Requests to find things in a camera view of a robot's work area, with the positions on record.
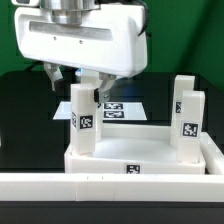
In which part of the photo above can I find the white desk top tray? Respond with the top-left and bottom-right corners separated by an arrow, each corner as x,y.
64,123 -> 206,175

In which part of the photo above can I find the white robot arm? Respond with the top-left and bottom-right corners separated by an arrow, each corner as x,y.
11,0 -> 148,103

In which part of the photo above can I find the white L-shaped fence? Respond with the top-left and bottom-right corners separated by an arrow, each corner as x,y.
0,132 -> 224,202

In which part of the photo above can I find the marker tag sheet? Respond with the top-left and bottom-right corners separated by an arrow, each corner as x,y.
53,101 -> 146,121

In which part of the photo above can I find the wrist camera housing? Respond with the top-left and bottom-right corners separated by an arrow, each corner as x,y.
11,0 -> 41,7

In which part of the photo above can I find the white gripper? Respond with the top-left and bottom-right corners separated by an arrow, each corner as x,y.
14,2 -> 148,102

